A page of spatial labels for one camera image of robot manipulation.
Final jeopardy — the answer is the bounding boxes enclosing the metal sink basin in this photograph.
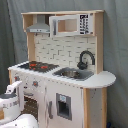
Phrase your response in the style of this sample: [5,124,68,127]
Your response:
[54,67,93,81]

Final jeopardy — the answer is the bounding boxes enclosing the left stove knob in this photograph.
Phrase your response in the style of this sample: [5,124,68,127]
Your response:
[14,76,20,81]

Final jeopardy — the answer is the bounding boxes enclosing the stove knob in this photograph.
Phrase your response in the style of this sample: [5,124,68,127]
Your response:
[32,81,38,87]
[14,76,20,81]

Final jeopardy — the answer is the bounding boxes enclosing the black toy faucet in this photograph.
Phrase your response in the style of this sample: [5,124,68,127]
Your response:
[76,50,96,71]

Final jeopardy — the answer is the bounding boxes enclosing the right stove knob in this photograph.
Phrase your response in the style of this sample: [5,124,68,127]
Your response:
[32,81,38,87]

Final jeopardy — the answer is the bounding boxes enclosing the grey range hood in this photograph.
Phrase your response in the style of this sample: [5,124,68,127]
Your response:
[26,15,50,33]

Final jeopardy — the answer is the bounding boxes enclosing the white oven door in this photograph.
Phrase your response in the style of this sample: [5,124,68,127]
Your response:
[22,93,44,122]

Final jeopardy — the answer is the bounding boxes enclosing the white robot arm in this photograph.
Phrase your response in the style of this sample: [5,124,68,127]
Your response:
[0,81,39,128]

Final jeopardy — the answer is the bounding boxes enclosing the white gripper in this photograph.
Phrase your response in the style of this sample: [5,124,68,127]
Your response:
[6,81,21,94]

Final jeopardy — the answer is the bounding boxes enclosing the black stovetop red burners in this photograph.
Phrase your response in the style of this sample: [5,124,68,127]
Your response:
[21,61,57,73]

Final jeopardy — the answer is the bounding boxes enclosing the grey fridge door handle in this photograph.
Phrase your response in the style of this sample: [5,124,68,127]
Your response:
[48,101,53,119]

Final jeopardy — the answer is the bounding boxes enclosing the wooden toy kitchen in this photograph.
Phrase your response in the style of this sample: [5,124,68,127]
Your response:
[9,10,116,128]

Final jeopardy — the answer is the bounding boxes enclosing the grey ice dispenser panel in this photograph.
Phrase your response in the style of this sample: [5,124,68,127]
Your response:
[56,93,72,120]

